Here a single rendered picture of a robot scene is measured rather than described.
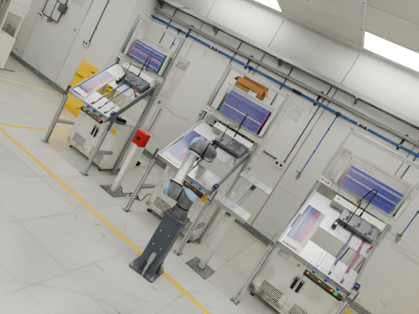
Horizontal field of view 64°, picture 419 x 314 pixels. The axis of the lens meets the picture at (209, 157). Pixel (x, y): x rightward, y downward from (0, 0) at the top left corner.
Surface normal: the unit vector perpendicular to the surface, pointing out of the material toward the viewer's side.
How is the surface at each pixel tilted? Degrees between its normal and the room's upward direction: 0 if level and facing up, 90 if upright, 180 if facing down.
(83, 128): 90
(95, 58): 90
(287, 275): 90
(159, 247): 90
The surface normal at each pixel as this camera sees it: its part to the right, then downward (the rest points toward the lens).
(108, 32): -0.39, -0.04
